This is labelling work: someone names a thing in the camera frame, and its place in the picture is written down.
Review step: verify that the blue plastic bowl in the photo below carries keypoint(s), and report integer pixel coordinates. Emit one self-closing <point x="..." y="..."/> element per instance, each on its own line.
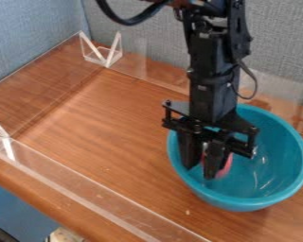
<point x="257" y="182"/>

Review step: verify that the clear acrylic front barrier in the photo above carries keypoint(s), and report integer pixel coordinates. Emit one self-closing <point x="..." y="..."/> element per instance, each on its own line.
<point x="126" y="213"/>

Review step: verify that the clear acrylic back barrier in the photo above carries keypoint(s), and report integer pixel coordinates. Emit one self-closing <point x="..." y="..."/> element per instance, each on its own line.
<point x="280" y="94"/>

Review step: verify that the red toy strawberry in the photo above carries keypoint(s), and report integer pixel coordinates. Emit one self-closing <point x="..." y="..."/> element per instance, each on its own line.
<point x="226" y="165"/>

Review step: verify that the clear acrylic barrier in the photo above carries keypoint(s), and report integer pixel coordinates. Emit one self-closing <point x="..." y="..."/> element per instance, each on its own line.
<point x="126" y="213"/>
<point x="62" y="58"/>
<point x="280" y="94"/>

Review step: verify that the clear acrylic left barrier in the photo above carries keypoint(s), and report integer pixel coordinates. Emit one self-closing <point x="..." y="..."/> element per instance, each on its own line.
<point x="62" y="58"/>

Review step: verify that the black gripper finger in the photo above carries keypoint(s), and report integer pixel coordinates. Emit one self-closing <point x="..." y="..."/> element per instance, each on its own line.
<point x="213" y="159"/>
<point x="190" y="149"/>

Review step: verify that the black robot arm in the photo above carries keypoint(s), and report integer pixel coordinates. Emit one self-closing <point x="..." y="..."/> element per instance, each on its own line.
<point x="218" y="43"/>

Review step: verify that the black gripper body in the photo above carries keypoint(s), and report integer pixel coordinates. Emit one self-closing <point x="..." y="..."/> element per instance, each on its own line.
<point x="209" y="115"/>

